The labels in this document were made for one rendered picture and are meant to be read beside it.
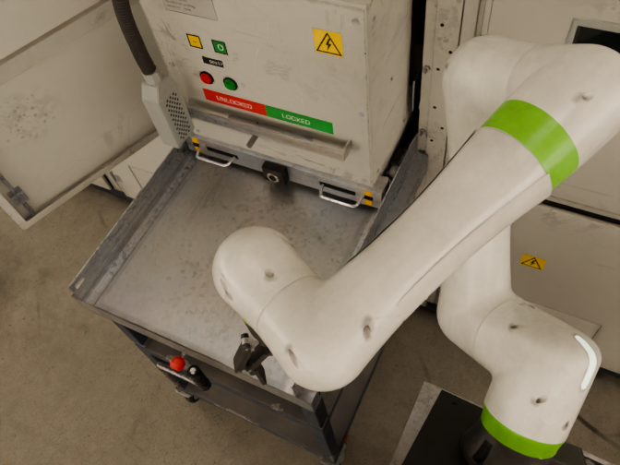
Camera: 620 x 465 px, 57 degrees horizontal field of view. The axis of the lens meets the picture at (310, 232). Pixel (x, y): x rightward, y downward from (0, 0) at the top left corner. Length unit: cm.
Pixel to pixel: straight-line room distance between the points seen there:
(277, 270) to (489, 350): 42
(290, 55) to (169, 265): 57
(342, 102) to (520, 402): 62
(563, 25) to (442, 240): 58
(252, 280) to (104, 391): 167
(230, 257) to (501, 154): 33
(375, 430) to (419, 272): 142
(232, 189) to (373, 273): 87
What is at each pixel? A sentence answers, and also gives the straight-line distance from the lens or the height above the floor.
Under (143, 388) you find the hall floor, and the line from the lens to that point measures 223.
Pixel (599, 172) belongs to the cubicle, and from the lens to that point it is 135.
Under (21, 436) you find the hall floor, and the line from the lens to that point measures 238.
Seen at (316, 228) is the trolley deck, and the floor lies 85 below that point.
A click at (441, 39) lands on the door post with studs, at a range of 122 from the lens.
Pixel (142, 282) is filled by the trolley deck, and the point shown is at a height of 85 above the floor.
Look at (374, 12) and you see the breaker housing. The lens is 102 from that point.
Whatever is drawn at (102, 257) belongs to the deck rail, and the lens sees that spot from 141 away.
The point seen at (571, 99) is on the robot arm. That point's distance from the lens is 71.
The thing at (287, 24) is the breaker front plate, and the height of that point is 133.
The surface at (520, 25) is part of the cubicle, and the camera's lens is 114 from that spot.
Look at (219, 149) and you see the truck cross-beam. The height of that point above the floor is 91.
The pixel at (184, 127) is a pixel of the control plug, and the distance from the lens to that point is 136.
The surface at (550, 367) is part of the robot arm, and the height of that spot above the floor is 114.
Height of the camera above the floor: 196
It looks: 56 degrees down
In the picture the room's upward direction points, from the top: 12 degrees counter-clockwise
